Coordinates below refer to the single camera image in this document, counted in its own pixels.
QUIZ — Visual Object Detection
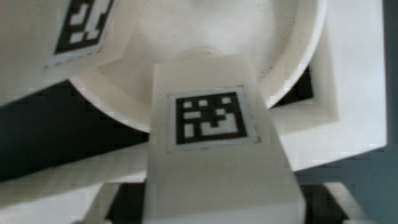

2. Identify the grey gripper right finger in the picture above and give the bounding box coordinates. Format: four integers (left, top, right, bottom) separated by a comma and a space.
300, 182, 373, 224

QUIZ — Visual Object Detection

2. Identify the white stool leg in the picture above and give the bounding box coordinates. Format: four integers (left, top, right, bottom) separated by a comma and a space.
0, 0, 147, 106
143, 49, 305, 224

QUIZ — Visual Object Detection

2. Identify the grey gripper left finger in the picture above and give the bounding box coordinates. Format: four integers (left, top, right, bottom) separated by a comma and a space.
72, 182, 145, 224

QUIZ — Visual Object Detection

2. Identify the white round stool seat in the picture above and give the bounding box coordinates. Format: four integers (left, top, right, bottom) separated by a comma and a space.
71, 0, 326, 131

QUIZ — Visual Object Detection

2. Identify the white L-shaped fence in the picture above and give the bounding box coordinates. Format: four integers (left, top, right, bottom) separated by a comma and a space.
0, 0, 385, 224

